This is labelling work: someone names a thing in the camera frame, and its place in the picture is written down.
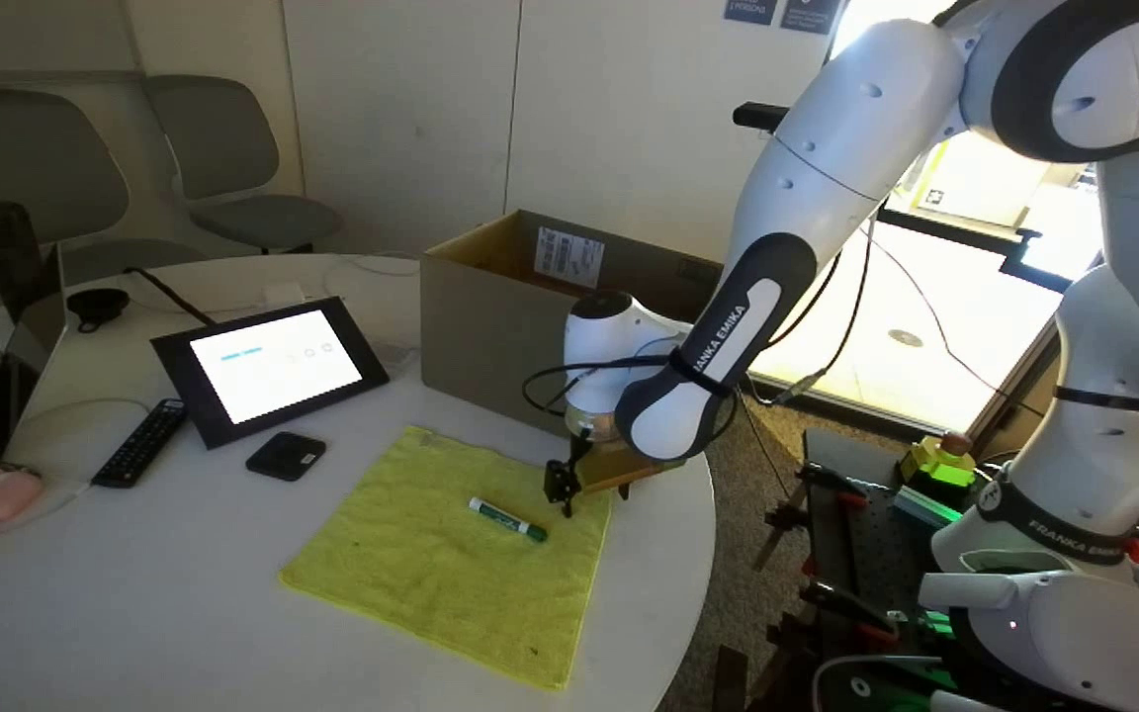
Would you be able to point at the black remote control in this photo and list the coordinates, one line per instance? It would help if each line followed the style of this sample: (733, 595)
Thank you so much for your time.
(136, 444)

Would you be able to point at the black camera boom rod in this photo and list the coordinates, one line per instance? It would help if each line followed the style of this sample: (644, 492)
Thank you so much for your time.
(758, 117)

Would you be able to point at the black tablet lit screen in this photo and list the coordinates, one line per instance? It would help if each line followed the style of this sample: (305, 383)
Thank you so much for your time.
(273, 367)

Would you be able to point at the yellow microfibre towel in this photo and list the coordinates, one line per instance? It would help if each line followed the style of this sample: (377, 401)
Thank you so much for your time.
(437, 569)

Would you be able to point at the small black square device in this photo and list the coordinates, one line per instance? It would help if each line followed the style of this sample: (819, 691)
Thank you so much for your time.
(285, 457)

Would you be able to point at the dark wall sign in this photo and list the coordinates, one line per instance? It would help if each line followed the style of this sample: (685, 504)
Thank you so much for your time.
(807, 15)
(750, 8)

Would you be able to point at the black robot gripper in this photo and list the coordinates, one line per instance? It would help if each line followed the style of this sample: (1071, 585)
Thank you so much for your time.
(563, 478)

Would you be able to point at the brown cardboard box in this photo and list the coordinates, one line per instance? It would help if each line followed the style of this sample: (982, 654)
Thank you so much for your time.
(492, 330)

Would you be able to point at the green white marker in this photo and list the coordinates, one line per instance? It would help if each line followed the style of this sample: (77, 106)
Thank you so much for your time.
(507, 521)

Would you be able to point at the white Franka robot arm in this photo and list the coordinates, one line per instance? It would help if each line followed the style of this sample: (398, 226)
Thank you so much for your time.
(861, 134)

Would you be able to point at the grey office chair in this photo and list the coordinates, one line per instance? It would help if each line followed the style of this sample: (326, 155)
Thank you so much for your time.
(31, 161)
(226, 144)

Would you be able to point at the black round puck device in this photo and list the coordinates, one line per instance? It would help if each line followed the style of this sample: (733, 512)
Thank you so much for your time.
(97, 308)

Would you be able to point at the white round dish device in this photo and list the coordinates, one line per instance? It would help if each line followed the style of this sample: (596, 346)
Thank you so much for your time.
(77, 438)

